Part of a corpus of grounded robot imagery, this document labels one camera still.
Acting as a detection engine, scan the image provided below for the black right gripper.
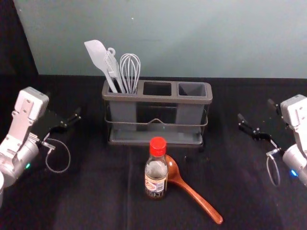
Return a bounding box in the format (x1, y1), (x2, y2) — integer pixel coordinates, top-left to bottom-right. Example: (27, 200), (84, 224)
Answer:
(237, 98), (297, 151)

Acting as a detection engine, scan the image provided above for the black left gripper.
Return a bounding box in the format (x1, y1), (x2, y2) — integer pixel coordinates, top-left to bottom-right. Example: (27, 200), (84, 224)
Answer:
(30, 91), (83, 142)

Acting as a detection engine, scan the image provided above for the grey silicone spatula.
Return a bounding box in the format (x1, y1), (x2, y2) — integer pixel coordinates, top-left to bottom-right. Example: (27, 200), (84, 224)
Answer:
(83, 39), (119, 93)

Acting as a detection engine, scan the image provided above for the grey slotted turner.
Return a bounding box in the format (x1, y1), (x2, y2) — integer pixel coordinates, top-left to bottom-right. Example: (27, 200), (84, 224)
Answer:
(103, 47), (127, 94)

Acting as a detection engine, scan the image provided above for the black table cloth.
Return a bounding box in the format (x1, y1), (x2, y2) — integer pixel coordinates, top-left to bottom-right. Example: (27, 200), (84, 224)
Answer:
(0, 73), (307, 230)

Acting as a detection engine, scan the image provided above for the brown wooden spoon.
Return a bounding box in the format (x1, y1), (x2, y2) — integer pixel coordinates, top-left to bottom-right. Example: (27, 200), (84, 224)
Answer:
(165, 154), (224, 225)

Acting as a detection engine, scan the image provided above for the clear bottle red cap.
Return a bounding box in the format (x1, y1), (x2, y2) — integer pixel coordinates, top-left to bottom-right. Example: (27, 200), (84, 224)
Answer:
(144, 137), (169, 201)

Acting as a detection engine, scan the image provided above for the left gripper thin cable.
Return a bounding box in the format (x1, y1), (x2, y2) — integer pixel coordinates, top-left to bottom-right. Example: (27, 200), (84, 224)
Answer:
(41, 138), (71, 173)

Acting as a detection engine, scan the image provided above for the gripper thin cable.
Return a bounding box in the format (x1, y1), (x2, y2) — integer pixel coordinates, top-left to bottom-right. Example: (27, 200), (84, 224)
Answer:
(41, 138), (71, 173)
(266, 147), (283, 187)

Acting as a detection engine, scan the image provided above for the right gripper thin cable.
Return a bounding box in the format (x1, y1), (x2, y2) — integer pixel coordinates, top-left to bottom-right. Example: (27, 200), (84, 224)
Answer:
(266, 147), (283, 187)

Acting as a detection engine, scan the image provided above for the grey wire whisk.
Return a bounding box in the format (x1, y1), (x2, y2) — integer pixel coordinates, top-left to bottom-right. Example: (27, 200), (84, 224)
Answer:
(119, 53), (141, 94)

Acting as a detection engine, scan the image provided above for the grey utensil holder wire rack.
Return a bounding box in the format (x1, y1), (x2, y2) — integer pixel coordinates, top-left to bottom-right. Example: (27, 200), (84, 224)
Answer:
(102, 80), (213, 153)

